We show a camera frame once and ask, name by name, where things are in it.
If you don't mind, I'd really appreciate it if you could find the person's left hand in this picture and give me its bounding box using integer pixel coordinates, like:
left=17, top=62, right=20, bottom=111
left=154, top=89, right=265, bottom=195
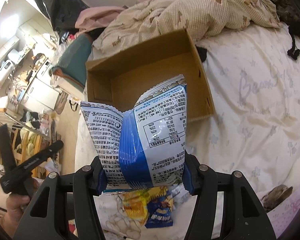
left=0, top=193, right=30, bottom=238

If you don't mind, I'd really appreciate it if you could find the pink dotted pillow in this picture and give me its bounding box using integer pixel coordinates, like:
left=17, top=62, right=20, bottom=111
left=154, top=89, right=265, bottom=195
left=267, top=184, right=300, bottom=239

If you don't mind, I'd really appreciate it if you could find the brown cardboard box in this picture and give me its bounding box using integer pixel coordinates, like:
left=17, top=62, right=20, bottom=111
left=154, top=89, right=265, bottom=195
left=86, top=29, right=215, bottom=121

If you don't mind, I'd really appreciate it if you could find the yellow snack bag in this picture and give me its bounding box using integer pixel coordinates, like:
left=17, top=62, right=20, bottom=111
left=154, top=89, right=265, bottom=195
left=120, top=186, right=168, bottom=225

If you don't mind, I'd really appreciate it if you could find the white floral bed sheet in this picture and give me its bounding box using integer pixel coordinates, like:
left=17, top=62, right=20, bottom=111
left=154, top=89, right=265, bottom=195
left=76, top=25, right=300, bottom=239

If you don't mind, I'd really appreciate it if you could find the teal cushion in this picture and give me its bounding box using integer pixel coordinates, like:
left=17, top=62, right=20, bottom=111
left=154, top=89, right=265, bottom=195
left=51, top=33, right=93, bottom=89

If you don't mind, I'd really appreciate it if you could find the black plastic bag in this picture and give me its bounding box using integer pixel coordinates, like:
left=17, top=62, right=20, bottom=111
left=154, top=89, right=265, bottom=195
left=34, top=0, right=88, bottom=34

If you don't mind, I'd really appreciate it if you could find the beige checkered quilt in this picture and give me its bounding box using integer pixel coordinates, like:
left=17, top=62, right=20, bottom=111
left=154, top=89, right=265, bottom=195
left=91, top=0, right=281, bottom=60

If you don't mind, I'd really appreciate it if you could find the blue white snack bag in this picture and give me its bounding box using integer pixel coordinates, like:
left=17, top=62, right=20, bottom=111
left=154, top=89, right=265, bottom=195
left=81, top=75, right=187, bottom=192

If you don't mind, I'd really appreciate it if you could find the wooden chair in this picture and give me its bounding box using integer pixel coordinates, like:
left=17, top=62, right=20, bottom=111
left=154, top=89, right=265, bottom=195
left=0, top=123, right=51, bottom=177

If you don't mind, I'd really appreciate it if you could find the black cord tassel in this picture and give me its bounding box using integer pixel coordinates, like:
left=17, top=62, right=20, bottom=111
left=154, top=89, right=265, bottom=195
left=287, top=34, right=300, bottom=61

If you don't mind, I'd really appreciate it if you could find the pink cloth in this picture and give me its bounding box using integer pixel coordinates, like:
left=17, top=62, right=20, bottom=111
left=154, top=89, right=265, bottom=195
left=75, top=6, right=127, bottom=35

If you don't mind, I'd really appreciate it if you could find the tabby cat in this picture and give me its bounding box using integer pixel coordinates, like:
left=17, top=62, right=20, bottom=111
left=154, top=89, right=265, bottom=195
left=261, top=184, right=293, bottom=213

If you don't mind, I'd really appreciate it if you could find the blue cartoon snack bag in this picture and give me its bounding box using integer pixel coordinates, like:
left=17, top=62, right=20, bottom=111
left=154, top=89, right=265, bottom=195
left=145, top=194, right=174, bottom=229

